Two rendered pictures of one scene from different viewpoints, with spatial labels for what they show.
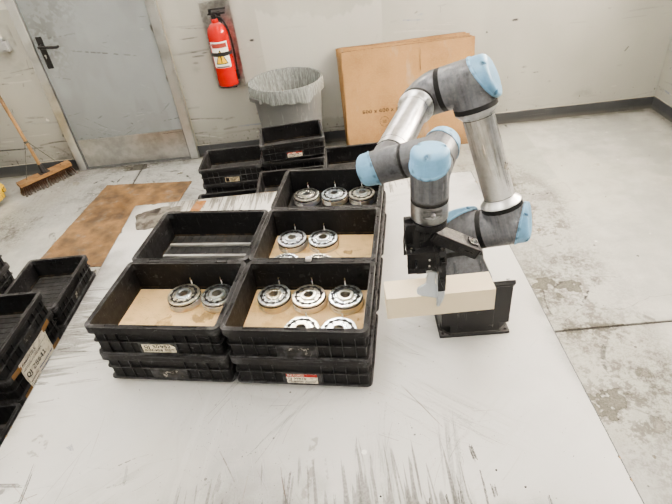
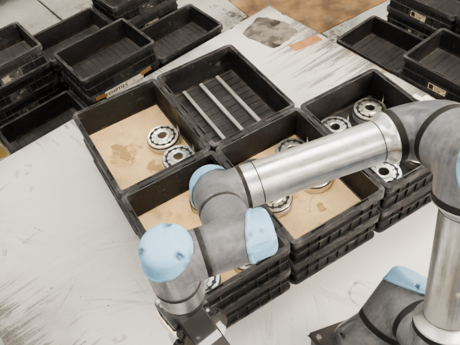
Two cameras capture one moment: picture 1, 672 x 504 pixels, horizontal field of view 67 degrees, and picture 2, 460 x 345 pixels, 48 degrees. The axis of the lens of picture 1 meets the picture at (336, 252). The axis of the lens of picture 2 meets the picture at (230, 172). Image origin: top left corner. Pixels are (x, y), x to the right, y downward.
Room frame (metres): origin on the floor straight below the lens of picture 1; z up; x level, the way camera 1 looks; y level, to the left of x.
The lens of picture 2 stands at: (0.71, -0.57, 2.02)
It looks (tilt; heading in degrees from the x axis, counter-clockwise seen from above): 50 degrees down; 54
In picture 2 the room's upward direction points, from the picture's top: 9 degrees counter-clockwise
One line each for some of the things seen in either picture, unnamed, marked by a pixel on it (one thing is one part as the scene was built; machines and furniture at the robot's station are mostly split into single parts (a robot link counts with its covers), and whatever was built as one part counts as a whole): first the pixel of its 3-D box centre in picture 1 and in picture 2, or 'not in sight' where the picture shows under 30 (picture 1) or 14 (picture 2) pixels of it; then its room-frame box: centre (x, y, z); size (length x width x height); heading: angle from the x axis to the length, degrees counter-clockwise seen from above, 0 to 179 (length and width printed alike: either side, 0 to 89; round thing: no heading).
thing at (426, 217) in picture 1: (429, 209); (178, 289); (0.85, -0.20, 1.31); 0.08 x 0.08 x 0.05
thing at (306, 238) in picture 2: (318, 235); (296, 170); (1.38, 0.05, 0.92); 0.40 x 0.30 x 0.02; 78
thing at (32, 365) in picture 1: (39, 358); (127, 94); (1.50, 1.26, 0.41); 0.31 x 0.02 x 0.16; 177
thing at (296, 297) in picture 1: (308, 295); not in sight; (1.15, 0.10, 0.86); 0.10 x 0.10 x 0.01
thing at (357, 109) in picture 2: (306, 194); (369, 109); (1.76, 0.09, 0.86); 0.10 x 0.10 x 0.01
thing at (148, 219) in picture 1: (157, 216); (268, 30); (2.01, 0.79, 0.71); 0.22 x 0.19 x 0.01; 87
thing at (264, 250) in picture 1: (320, 247); (296, 182); (1.38, 0.05, 0.87); 0.40 x 0.30 x 0.11; 78
